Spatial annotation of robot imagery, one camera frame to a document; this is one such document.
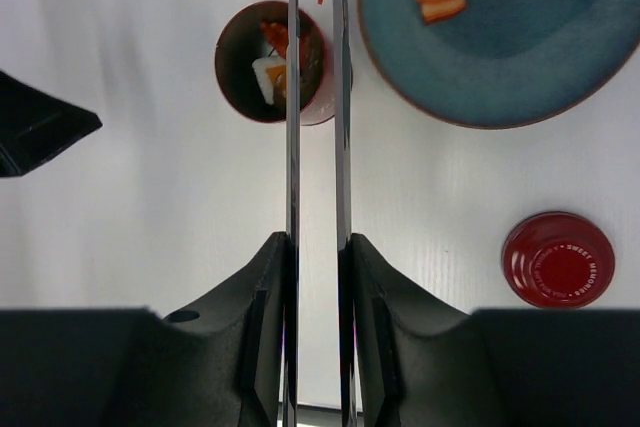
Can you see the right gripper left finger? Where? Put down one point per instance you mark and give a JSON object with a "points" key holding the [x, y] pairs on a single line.
{"points": [[213, 362]]}

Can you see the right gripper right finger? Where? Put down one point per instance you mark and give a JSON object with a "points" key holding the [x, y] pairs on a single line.
{"points": [[424, 363]]}

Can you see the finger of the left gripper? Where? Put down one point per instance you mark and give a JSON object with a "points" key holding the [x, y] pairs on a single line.
{"points": [[36, 127]]}

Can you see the red can lid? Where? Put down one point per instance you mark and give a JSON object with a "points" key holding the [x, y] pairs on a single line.
{"points": [[558, 260]]}

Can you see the red metal can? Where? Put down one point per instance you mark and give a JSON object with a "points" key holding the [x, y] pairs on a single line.
{"points": [[241, 42]]}

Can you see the sushi roll piece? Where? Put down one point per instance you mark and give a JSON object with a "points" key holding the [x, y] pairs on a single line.
{"points": [[271, 76]]}

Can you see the metal tongs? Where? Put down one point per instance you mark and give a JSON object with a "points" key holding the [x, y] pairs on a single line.
{"points": [[319, 327]]}

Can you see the dark green eggplant piece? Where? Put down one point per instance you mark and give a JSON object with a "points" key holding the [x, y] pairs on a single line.
{"points": [[311, 64]]}

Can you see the red sausage piece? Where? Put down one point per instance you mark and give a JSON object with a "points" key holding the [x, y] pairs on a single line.
{"points": [[276, 34]]}

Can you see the blue ceramic plate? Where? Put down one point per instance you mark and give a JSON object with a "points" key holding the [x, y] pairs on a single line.
{"points": [[500, 63]]}

